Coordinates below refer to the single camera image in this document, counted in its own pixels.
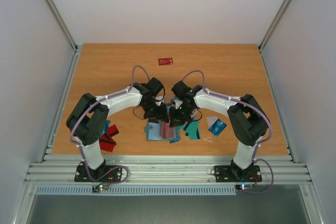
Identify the controller board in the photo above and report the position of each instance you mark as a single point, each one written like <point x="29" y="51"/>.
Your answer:
<point x="99" y="188"/>
<point x="245" y="187"/>

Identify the red card left upper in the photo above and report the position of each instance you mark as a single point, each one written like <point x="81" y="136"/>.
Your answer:
<point x="109" y="133"/>

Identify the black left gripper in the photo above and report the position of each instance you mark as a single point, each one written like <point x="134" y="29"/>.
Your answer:
<point x="160" y="116"/>

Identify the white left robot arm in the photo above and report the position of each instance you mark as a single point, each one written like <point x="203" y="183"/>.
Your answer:
<point x="87" y="120"/>

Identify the red card far table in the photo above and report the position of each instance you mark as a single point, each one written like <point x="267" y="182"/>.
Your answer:
<point x="165" y="61"/>

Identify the blue card centre bottom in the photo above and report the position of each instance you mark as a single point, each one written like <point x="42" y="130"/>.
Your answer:
<point x="174" y="140"/>

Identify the teal leather card holder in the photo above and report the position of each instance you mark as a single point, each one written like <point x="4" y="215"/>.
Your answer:
<point x="152" y="132"/>

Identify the blue card left group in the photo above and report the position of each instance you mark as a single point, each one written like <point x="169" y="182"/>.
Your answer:
<point x="106" y="126"/>

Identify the blue card right side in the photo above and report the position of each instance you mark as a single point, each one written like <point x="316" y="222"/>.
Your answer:
<point x="217" y="127"/>

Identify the left controller board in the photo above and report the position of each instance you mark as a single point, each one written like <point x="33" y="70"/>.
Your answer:
<point x="99" y="188"/>

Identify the right controller board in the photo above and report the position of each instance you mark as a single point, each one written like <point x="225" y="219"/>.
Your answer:
<point x="245" y="187"/>

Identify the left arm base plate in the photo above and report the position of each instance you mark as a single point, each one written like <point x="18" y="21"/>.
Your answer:
<point x="104" y="174"/>

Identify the red card left lower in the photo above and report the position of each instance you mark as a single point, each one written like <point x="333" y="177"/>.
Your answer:
<point x="107" y="143"/>

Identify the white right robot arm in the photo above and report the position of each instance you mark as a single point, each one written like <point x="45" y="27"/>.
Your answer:
<point x="247" y="119"/>

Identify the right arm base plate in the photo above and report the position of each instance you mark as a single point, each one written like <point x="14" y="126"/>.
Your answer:
<point x="227" y="174"/>

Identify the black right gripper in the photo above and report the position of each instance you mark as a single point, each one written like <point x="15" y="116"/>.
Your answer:
<point x="177" y="116"/>

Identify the grey slotted cable duct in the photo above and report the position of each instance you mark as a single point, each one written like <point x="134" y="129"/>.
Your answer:
<point x="139" y="190"/>

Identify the teal card black stripe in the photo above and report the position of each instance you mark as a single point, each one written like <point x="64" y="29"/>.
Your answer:
<point x="192" y="130"/>

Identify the red card black stripe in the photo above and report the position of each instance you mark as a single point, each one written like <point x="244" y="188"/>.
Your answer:
<point x="166" y="132"/>

